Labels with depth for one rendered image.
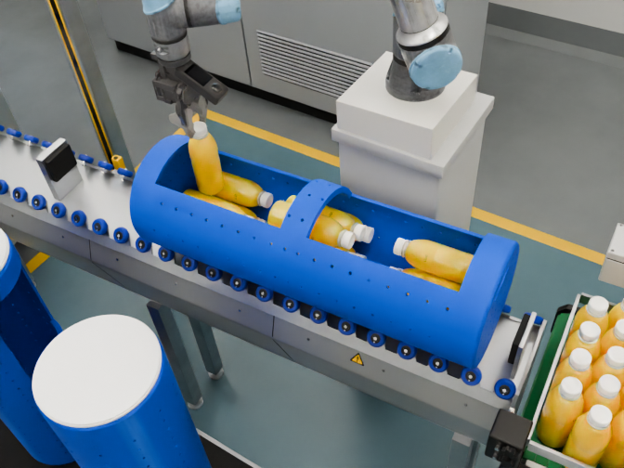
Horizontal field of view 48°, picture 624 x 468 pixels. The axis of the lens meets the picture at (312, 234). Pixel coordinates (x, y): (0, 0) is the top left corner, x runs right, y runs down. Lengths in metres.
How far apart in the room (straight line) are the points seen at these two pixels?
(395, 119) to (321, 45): 1.72
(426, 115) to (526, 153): 1.89
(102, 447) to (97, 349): 0.21
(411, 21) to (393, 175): 0.47
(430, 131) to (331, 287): 0.46
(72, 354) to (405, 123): 0.93
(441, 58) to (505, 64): 2.61
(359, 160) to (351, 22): 1.45
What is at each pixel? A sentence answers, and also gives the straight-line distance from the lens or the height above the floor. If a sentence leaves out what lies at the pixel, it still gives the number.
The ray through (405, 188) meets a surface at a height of 1.02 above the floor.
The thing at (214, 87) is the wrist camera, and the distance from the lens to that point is 1.53.
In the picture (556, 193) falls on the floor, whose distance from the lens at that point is 3.39.
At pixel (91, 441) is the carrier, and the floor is 0.97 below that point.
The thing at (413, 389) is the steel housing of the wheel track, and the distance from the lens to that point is 1.66.
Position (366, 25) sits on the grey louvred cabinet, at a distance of 3.19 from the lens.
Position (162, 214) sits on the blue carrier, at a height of 1.16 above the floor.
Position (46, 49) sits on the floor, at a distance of 4.77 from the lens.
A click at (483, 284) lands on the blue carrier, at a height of 1.22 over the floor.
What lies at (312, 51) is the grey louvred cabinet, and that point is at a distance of 3.43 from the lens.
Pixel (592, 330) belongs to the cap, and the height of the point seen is 1.10.
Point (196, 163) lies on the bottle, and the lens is 1.70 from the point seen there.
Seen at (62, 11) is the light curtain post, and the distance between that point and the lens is 2.20.
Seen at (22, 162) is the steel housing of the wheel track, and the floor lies 0.93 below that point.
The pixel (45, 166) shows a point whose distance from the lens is 2.07.
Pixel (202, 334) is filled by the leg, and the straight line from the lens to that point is 2.47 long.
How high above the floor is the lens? 2.30
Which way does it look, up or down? 47 degrees down
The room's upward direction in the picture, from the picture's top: 6 degrees counter-clockwise
